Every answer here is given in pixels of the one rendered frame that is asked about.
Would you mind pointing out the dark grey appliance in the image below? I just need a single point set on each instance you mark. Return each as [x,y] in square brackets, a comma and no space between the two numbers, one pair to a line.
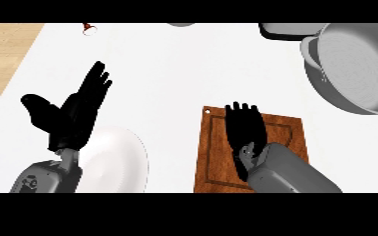
[285,31]

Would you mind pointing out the grey metal pot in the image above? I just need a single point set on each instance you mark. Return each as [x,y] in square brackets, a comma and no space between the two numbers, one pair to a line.
[344,70]

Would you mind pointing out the brown wooden cutting board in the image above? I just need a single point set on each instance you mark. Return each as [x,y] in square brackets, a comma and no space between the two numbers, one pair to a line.
[215,153]

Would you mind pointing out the small red white object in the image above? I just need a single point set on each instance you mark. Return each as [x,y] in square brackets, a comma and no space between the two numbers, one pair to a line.
[88,29]

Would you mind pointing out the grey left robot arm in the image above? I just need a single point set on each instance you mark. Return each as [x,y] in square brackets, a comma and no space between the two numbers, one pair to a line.
[45,176]

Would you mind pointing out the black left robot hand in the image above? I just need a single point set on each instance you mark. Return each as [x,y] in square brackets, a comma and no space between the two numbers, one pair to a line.
[78,113]

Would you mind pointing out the grey rounded object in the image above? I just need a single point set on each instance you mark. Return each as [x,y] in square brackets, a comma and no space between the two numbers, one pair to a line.
[180,24]

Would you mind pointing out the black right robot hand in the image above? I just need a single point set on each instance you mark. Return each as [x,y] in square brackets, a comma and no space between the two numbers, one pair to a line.
[243,130]

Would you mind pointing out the white round plate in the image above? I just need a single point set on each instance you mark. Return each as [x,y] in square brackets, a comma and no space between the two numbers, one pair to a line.
[115,160]

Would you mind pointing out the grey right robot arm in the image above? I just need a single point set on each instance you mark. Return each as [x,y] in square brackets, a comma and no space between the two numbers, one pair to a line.
[288,171]

